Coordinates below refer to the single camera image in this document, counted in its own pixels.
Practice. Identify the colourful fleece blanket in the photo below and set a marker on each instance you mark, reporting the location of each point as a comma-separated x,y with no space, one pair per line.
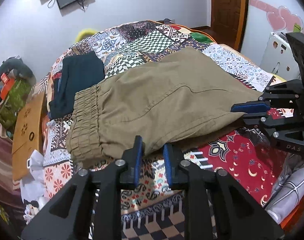
199,33

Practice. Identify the striped maroon curtain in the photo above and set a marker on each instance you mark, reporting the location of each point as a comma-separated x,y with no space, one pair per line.
10,193

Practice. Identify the pink heart wall sticker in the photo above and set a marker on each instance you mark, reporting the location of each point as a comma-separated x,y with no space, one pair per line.
280,18

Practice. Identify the patchwork patterned bedsheet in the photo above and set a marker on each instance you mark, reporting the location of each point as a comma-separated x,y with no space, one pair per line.
153,210

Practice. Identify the orange box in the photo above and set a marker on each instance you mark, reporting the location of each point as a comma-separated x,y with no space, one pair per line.
8,84

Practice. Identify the brown cardboard box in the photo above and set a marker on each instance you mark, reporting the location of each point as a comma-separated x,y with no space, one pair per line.
27,136

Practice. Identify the yellow round pillow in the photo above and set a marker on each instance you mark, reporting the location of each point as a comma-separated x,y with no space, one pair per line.
85,33

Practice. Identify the brown wooden door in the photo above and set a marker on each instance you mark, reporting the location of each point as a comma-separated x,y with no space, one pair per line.
228,21

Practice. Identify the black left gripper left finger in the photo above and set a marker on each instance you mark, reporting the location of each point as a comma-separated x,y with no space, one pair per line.
90,202

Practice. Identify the dark navy folded garment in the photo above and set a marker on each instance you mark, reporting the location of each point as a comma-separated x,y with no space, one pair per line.
78,72

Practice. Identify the white plastic chair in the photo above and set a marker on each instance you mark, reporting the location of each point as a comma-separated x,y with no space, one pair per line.
278,58

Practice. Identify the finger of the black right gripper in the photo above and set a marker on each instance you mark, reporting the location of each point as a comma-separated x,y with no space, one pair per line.
285,134
290,90

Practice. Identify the green patterned bag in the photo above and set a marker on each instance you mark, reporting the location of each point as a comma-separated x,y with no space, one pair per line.
13,103

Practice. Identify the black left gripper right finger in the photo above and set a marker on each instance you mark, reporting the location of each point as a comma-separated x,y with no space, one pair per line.
215,203

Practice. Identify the grey striped cloth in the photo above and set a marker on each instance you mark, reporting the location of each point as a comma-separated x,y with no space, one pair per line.
288,189

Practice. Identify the khaki cargo pants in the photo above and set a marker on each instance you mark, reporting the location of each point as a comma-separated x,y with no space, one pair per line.
184,95

